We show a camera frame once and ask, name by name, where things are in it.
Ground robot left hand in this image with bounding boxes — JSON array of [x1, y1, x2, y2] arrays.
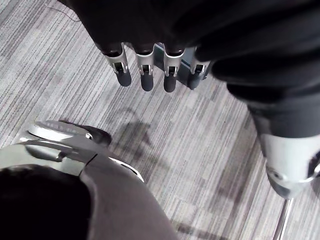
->
[[56, 0, 320, 200]]

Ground chrome metal pole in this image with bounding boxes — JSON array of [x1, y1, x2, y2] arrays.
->
[[272, 197, 295, 240]]

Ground robot dark left foot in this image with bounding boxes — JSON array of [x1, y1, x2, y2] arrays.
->
[[59, 119, 113, 149]]

